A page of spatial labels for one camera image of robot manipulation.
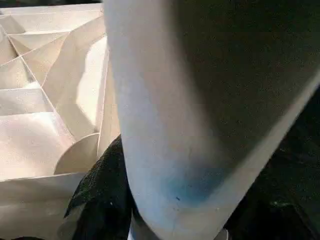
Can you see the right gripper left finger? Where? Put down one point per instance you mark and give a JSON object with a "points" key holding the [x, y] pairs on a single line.
{"points": [[100, 200]]}

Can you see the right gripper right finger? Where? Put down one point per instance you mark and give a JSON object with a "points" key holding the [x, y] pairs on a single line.
{"points": [[280, 215]]}

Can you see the white plastic table top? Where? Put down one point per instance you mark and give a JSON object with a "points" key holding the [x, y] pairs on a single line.
{"points": [[40, 130]]}

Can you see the white plastic table leg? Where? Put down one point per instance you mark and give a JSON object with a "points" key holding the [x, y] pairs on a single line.
{"points": [[210, 100]]}

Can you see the black work mat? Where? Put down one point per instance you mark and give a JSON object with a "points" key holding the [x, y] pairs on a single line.
{"points": [[305, 150]]}

